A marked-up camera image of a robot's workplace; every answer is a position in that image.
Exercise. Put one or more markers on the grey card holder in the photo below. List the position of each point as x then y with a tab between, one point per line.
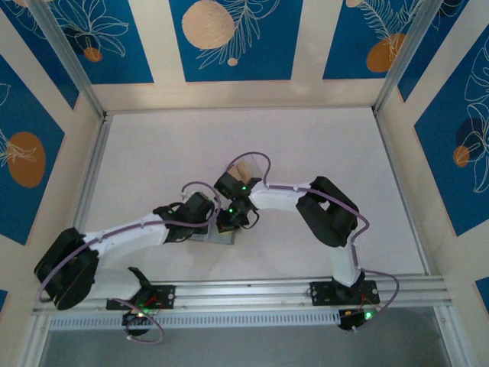
221	239

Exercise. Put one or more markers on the tan credit card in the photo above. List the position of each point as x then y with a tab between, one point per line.
242	172

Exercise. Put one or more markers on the clear bag of sushi pieces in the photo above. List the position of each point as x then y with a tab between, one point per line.
255	162

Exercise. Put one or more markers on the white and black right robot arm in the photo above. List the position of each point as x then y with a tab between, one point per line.
328	214

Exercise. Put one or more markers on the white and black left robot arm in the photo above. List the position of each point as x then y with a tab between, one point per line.
126	239

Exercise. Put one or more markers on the black control board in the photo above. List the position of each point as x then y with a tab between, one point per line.
131	318
351	322

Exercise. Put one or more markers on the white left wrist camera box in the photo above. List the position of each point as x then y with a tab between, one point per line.
186	195

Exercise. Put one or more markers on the aluminium rail beam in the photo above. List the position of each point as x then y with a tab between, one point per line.
244	296

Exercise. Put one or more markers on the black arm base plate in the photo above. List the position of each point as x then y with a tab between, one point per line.
319	294
167	295

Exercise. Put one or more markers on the aluminium side rail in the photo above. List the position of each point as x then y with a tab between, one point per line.
385	141
96	153

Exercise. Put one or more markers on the aluminium frame post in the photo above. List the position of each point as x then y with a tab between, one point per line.
407	53
65	53

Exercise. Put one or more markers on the aluminium frame leg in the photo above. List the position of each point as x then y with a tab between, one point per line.
32	344
451	340

